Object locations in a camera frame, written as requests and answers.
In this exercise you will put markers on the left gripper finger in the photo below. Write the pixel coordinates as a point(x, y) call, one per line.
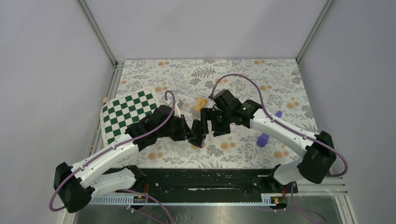
point(177, 129)
point(188, 134)

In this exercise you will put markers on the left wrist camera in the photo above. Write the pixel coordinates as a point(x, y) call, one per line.
point(178, 106)

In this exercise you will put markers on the green white checkered board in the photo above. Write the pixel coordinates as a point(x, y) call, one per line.
point(124, 110)

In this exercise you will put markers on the white slotted cable duct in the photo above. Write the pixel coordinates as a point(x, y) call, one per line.
point(193, 198)

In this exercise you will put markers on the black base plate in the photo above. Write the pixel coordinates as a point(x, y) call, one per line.
point(183, 180)

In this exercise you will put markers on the black leather card holder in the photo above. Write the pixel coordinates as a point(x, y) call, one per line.
point(200, 129)

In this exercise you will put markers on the clear plastic box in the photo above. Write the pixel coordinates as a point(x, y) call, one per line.
point(189, 98)

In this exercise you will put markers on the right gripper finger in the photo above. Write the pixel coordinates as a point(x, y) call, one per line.
point(205, 116)
point(220, 125)

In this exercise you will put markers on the floral table mat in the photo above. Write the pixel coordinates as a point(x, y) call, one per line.
point(276, 82)

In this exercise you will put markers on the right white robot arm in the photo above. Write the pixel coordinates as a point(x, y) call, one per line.
point(314, 149)

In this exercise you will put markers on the purple cylindrical marker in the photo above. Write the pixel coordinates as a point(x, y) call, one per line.
point(263, 139)

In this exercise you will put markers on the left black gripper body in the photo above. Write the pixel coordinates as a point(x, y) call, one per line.
point(165, 131)

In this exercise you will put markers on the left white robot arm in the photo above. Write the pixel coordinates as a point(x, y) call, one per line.
point(77, 184)

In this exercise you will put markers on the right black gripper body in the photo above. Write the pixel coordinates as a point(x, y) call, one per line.
point(228, 112)

